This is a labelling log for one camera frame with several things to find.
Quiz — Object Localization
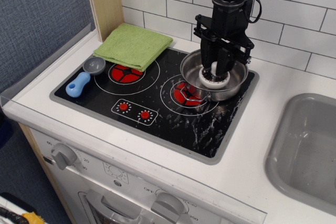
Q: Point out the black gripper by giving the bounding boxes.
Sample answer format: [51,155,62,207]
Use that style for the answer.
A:
[194,1,254,76]

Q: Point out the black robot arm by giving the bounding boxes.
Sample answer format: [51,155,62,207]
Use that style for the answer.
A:
[194,0,261,78]

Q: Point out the stainless steel pot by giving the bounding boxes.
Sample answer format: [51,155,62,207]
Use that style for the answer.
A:
[180,50,248,102]

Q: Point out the green folded cloth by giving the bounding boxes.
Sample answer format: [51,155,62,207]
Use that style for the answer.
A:
[93,23,173,72]

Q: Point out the black toy stovetop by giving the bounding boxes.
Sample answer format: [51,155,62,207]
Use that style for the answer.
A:
[50,49,259,165]

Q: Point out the blue grey toy scoop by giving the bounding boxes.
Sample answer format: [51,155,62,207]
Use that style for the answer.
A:
[66,57,106,98]

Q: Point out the grey sink basin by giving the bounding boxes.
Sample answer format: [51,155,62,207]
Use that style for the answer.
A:
[265,93,335,215]

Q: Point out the grey right oven knob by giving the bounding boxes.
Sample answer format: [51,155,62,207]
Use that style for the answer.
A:
[151,193,185,223]

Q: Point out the grey oven knob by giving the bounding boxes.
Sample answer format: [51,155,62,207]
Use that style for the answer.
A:
[51,143,77,170]
[151,193,185,223]

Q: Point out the white toy oven front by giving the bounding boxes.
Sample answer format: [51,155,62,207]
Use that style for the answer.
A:
[31,130,266,223]

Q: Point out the grey left oven knob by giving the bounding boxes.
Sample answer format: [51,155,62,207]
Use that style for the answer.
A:
[51,143,77,170]

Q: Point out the yellow object at corner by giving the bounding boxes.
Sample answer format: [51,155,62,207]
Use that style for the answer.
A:
[22,212,45,224]

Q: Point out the wooden side post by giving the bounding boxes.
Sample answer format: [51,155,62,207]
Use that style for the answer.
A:
[89,0,124,42]

